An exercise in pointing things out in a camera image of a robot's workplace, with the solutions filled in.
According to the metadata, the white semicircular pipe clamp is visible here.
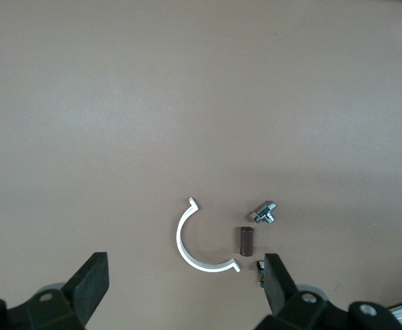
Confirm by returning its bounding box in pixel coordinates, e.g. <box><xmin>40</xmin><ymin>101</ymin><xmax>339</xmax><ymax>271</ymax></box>
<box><xmin>175</xmin><ymin>197</ymin><xmax>242</xmax><ymax>274</ymax></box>

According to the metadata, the chrome angle valve fitting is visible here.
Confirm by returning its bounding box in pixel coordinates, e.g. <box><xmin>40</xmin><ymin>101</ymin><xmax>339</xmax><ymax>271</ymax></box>
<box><xmin>247</xmin><ymin>199</ymin><xmax>278</xmax><ymax>225</ymax></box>

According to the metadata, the dark brown ribbed block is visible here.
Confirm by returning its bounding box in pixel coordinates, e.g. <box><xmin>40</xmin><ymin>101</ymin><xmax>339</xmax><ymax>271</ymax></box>
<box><xmin>237</xmin><ymin>225</ymin><xmax>255</xmax><ymax>257</ymax></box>

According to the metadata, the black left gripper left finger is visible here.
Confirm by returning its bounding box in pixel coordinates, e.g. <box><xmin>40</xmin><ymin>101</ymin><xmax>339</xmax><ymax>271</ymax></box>
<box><xmin>0</xmin><ymin>252</ymin><xmax>111</xmax><ymax>330</ymax></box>

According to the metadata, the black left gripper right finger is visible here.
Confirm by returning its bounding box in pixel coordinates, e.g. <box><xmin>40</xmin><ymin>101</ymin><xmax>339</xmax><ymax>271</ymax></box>
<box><xmin>255</xmin><ymin>253</ymin><xmax>402</xmax><ymax>330</ymax></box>

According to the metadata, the brown table cover sheet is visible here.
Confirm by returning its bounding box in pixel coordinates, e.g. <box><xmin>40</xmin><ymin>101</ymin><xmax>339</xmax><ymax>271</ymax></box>
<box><xmin>0</xmin><ymin>0</ymin><xmax>402</xmax><ymax>330</ymax></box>

